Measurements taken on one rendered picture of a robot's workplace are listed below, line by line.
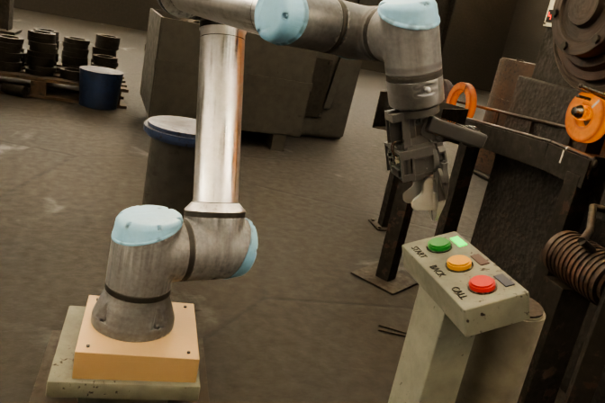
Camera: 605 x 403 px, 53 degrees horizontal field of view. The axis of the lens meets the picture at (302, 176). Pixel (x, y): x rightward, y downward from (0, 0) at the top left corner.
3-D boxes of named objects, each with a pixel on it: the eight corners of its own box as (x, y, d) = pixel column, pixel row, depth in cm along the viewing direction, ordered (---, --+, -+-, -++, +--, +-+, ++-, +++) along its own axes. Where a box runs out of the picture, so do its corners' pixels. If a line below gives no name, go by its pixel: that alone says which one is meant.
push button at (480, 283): (487, 281, 97) (486, 272, 97) (501, 293, 94) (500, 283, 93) (465, 287, 97) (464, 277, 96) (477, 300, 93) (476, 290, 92)
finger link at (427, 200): (409, 227, 106) (404, 177, 103) (440, 219, 107) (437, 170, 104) (417, 233, 103) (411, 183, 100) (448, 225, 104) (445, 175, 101)
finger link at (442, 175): (428, 195, 105) (424, 148, 102) (437, 192, 105) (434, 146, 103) (441, 204, 101) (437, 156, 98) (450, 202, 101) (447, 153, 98)
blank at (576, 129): (583, 154, 182) (574, 152, 181) (566, 114, 191) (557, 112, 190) (620, 120, 170) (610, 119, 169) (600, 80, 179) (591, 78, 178)
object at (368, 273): (367, 258, 258) (408, 92, 239) (421, 284, 242) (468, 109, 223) (339, 268, 242) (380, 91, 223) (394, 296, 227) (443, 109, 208)
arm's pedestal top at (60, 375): (45, 398, 127) (46, 381, 126) (67, 318, 157) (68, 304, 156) (198, 401, 136) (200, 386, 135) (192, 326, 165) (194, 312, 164)
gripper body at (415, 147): (386, 173, 106) (379, 106, 102) (431, 162, 108) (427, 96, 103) (404, 187, 99) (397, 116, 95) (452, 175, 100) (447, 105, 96)
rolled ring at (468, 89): (446, 85, 258) (453, 86, 259) (443, 129, 257) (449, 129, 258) (472, 77, 241) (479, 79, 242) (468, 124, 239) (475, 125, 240)
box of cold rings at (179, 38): (267, 124, 490) (285, 26, 469) (299, 153, 416) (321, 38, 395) (137, 108, 454) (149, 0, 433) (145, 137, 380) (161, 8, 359)
